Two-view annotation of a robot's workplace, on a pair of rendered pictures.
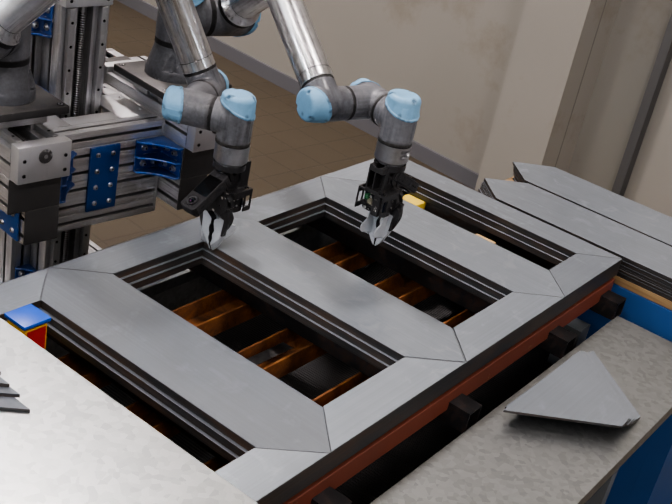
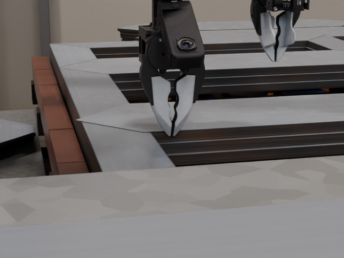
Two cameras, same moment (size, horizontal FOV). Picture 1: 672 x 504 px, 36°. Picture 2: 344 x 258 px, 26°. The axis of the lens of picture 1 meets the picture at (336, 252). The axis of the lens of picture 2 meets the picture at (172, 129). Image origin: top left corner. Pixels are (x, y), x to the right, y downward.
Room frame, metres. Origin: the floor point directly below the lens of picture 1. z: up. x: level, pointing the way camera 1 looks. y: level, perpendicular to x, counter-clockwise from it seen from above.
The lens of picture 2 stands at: (1.32, 1.00, 1.15)
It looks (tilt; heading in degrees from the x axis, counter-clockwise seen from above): 15 degrees down; 315
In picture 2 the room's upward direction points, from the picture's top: straight up
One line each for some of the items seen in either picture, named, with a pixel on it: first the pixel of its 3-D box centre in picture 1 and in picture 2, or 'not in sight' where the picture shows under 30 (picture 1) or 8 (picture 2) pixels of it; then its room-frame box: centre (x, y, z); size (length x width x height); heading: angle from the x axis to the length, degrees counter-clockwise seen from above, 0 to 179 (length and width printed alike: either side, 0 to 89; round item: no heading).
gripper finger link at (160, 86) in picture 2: (215, 226); (158, 102); (2.07, 0.27, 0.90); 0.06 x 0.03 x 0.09; 147
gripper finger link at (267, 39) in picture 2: (368, 225); (270, 37); (2.13, -0.06, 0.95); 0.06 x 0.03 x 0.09; 147
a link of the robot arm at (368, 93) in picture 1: (366, 101); not in sight; (2.19, 0.00, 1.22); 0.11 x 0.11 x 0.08; 40
